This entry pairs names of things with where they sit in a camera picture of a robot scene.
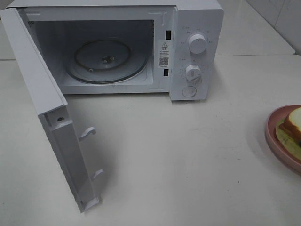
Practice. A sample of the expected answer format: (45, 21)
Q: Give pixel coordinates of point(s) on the round door release button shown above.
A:
(189, 91)

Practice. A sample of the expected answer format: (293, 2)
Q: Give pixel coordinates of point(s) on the white timer knob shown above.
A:
(192, 73)

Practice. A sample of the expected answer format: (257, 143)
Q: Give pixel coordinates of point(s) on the white microwave door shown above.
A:
(51, 108)

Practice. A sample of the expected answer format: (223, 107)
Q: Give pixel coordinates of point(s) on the toast sandwich with lettuce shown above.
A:
(288, 132)

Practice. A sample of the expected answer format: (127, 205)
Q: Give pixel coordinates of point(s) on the pink round plate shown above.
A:
(274, 144)

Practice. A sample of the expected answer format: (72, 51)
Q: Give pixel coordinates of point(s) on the white microwave oven body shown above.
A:
(59, 27)

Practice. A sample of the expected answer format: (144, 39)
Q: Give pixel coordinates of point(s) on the glass microwave turntable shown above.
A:
(107, 61)

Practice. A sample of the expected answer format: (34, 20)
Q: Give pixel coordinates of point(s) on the upper white power knob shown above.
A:
(197, 43)

